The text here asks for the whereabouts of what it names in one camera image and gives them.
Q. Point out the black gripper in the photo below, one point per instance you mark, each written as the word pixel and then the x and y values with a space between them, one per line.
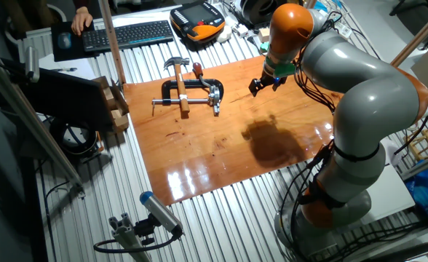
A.
pixel 271 78

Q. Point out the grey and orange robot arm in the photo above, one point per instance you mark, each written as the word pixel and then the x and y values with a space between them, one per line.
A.
pixel 374 102

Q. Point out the forearm in dark sleeve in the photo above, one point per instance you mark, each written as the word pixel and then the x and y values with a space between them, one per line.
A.
pixel 81 3

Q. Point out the person's bare hand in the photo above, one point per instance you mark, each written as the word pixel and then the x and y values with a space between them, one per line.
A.
pixel 81 20

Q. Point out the small teal object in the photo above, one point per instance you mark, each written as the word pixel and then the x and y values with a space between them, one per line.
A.
pixel 265 48

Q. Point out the pale wooden cube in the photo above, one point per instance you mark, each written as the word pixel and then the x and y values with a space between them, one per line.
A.
pixel 264 35

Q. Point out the white plug adapter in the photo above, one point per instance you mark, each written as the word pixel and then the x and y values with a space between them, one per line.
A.
pixel 241 31

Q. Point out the white rounded lump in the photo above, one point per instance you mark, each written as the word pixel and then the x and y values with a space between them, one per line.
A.
pixel 224 34

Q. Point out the orange and black teach pendant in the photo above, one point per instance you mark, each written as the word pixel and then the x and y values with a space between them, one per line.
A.
pixel 197 22

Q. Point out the glossy brown wooden board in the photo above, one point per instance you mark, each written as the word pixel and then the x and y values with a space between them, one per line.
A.
pixel 199 153

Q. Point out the black C-clamp with screw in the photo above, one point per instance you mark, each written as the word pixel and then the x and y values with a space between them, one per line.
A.
pixel 170 84

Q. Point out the black computer keyboard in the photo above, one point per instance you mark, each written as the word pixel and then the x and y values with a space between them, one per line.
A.
pixel 126 34

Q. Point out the wooden block stack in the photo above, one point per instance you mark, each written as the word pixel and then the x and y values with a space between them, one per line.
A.
pixel 117 109

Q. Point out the small wooden rack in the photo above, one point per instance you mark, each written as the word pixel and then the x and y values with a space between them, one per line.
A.
pixel 423 140

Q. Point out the aluminium bar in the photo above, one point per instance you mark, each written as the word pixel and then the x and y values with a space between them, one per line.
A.
pixel 425 163

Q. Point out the white paper sheet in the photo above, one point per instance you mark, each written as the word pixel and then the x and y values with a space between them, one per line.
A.
pixel 84 67

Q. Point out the black mouse pad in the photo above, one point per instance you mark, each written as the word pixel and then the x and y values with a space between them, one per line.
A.
pixel 68 54

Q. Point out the black flat panel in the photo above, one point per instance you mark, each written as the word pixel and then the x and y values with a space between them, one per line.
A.
pixel 65 98

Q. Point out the grey computer mouse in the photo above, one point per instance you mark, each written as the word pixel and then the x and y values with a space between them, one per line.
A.
pixel 64 40

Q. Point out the black round reel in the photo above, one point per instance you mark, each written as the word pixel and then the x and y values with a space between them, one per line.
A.
pixel 68 150

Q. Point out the green gripper mount flange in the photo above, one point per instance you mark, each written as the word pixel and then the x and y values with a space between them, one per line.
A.
pixel 285 69

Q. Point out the slanted wooden post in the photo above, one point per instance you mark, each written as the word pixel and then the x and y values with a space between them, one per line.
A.
pixel 110 36
pixel 418 36

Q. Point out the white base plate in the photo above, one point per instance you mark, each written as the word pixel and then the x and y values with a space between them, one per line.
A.
pixel 388 196

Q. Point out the silver camera with blue cap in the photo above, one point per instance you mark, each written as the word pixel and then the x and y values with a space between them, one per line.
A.
pixel 159 211

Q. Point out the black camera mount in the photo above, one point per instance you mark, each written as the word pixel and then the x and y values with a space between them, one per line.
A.
pixel 145 229

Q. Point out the short aluminium profile post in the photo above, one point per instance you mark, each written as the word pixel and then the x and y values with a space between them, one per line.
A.
pixel 126 240

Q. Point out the long aluminium rail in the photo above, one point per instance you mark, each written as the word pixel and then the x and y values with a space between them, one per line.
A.
pixel 35 123

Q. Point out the silver cylindrical camera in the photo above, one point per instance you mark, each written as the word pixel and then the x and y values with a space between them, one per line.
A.
pixel 32 63

